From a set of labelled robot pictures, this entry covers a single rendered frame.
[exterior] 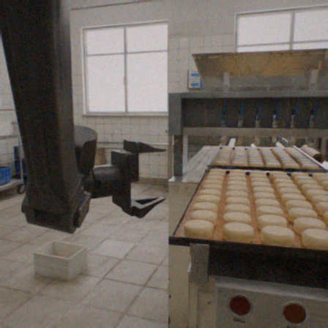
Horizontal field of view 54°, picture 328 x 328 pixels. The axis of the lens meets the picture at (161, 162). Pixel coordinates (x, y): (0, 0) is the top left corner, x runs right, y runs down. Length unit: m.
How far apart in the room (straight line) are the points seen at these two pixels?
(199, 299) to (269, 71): 0.89
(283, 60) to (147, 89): 3.77
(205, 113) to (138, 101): 3.69
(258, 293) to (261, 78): 0.88
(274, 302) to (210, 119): 0.86
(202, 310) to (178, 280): 0.79
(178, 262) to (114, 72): 4.09
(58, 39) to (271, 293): 0.45
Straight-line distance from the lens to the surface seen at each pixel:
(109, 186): 0.55
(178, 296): 1.44
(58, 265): 2.32
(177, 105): 1.22
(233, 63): 1.25
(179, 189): 1.26
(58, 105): 0.34
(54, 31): 0.30
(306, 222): 0.61
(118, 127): 4.98
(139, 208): 0.59
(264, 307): 0.57
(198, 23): 4.71
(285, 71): 1.27
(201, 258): 0.53
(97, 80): 5.26
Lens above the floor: 1.12
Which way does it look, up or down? 9 degrees down
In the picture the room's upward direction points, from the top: straight up
